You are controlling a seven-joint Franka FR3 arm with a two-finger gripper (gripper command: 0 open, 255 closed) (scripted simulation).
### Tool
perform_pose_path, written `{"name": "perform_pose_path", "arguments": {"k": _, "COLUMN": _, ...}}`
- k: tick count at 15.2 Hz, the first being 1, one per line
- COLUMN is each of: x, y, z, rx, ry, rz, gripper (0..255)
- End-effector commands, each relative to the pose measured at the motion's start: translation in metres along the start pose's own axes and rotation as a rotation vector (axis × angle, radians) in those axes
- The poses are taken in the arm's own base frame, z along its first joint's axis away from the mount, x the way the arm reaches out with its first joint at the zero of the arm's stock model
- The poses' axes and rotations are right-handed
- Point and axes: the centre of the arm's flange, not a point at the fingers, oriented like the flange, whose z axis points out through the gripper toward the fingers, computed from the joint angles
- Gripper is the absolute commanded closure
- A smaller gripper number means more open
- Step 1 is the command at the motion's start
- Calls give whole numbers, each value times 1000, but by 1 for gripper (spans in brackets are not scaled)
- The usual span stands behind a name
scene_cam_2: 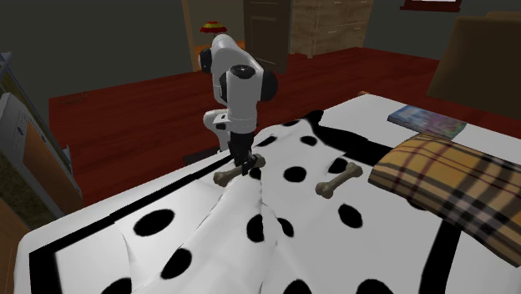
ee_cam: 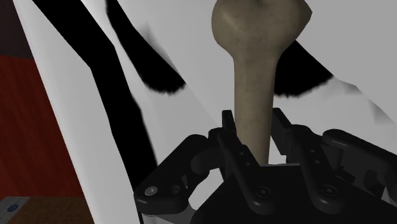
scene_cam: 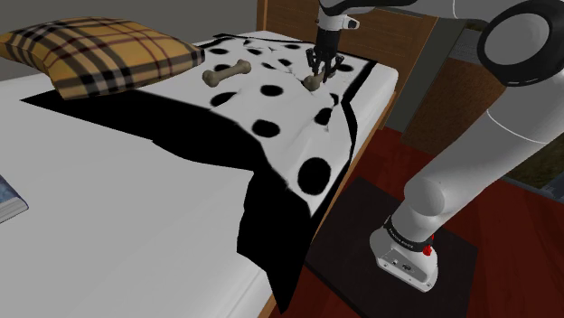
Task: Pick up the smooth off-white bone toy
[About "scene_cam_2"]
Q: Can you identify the tan toy bone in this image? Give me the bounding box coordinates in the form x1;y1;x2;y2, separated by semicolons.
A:
315;161;364;200
213;154;267;188

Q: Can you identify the white bed with black spots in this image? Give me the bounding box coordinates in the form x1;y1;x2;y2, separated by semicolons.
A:
13;94;521;294

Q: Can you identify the dark brown door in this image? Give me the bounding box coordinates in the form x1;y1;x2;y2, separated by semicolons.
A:
243;0;294;75

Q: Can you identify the red and yellow lamp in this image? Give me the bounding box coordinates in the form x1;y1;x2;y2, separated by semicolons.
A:
199;21;229;40

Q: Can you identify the light wooden dresser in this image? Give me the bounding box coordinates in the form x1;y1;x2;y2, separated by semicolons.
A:
289;0;374;59

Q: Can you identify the colourful book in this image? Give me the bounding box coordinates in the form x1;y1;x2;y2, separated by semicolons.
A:
387;104;468;140

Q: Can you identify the grey shelf unit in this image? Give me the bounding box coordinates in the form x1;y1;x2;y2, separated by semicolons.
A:
0;52;84;229

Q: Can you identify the tan plaid pillow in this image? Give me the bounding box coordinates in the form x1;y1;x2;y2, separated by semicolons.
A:
367;132;521;268

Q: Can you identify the red framed window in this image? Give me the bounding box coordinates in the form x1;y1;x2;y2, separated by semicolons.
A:
399;0;463;13

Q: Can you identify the brown headboard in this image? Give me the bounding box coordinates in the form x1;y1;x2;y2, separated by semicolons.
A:
426;11;521;121

